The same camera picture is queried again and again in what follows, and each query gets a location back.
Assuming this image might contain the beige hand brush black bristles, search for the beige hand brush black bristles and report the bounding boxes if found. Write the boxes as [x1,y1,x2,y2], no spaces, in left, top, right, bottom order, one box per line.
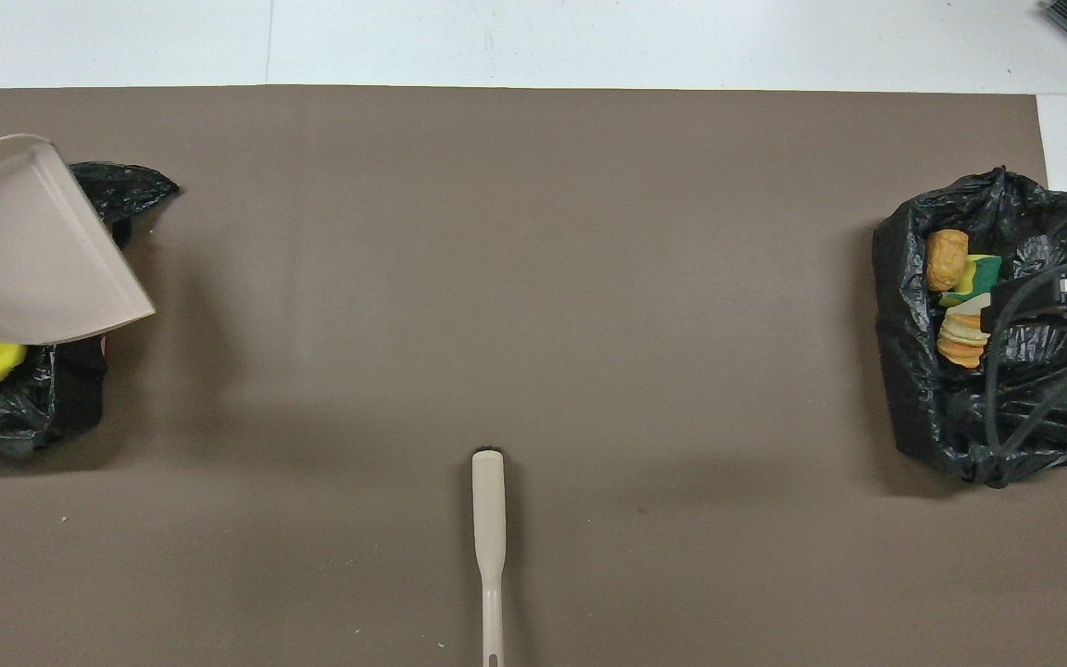
[471,447,507,667]

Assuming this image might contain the beige plastic dustpan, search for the beige plastic dustpan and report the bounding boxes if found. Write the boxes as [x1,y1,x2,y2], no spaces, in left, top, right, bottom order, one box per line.
[0,134,157,346]

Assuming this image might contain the yellow sponge piece green backing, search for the yellow sponge piece green backing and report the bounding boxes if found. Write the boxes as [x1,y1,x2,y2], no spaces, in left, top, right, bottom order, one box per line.
[938,254,1005,308]

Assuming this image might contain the pale bread chunk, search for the pale bread chunk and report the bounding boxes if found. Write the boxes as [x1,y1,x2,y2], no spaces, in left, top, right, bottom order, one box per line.
[937,312,991,370]

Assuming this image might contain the black trash bag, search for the black trash bag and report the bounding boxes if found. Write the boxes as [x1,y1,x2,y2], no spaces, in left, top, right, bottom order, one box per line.
[0,162,181,455]
[872,167,1067,489]

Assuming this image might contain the brown paper table mat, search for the brown paper table mat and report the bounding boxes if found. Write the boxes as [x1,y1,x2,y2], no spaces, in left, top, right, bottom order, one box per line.
[0,85,1067,667]

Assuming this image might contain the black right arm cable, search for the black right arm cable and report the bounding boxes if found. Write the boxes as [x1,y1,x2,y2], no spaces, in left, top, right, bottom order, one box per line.
[984,256,1067,458]

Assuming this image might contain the brown corn cob bread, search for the brown corn cob bread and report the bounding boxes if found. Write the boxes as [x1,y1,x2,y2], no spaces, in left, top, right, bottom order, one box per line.
[924,229,970,294]

